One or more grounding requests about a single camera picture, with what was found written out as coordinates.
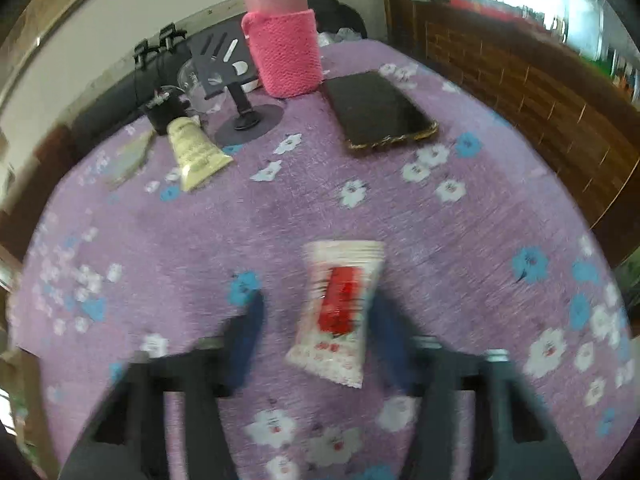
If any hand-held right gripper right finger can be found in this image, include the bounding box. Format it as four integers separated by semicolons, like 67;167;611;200
372;292;583;480

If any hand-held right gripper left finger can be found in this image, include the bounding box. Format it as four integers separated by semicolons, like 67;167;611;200
59;291;267;480

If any white red-print snack packet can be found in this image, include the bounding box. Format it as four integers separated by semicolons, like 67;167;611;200
285;239;387;389

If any purple floral tablecloth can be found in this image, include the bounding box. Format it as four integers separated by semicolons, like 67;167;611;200
5;39;637;480

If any cream tube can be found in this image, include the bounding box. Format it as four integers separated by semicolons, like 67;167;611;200
166;116;235;193

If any black smartphone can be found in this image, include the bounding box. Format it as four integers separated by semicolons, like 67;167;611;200
324;70;440;153

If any small black device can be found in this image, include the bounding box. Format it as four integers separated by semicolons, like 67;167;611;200
144;87;190;136

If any dark sofa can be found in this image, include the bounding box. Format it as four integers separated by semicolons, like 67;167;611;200
70;0;369;157

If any black phone stand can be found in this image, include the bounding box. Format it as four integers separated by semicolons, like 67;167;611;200
188;16;286;146

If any brown brick-pattern cabinet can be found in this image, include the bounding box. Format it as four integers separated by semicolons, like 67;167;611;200
377;0;640;267

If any pink knitted-sleeve bottle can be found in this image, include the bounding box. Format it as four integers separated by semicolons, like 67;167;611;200
241;0;324;99

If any black clip pair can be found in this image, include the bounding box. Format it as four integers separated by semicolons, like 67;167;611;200
133;22;189;69

